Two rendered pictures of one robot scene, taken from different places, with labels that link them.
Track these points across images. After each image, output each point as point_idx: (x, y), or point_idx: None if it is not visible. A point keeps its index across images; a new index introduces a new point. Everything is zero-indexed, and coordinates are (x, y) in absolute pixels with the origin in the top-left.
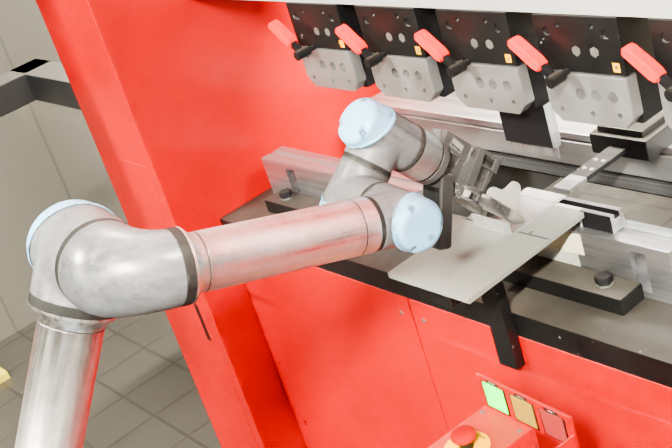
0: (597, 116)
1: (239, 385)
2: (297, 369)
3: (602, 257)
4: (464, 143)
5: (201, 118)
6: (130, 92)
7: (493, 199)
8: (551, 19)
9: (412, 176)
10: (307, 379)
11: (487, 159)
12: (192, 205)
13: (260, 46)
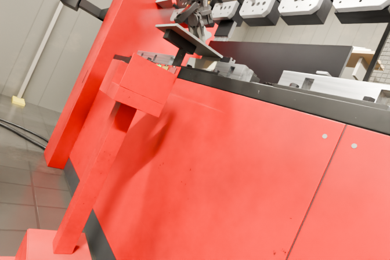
0: (253, 11)
1: (77, 99)
2: (96, 105)
3: (219, 69)
4: (208, 6)
5: (133, 28)
6: (124, 2)
7: (203, 24)
8: None
9: None
10: (96, 109)
11: (209, 18)
12: (112, 43)
13: (160, 32)
